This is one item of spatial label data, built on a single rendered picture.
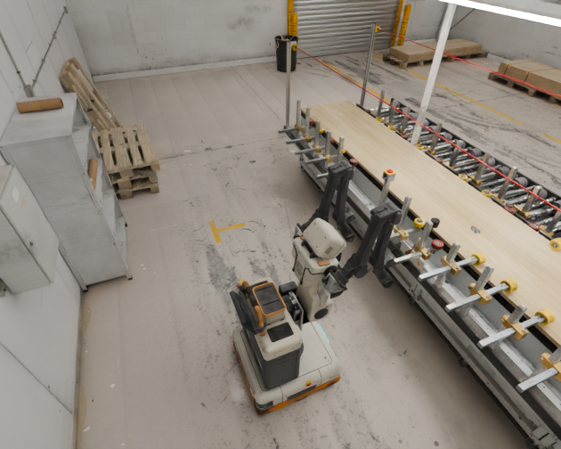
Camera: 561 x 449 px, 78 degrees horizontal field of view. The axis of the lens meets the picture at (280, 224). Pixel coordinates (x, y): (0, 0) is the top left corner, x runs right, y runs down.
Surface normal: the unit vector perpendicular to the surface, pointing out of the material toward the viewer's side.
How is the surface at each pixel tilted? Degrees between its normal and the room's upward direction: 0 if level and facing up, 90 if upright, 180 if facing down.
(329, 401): 0
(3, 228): 90
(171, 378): 0
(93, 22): 90
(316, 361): 0
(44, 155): 90
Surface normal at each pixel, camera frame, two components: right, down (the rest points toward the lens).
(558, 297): 0.00, -0.76
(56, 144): 0.37, 0.61
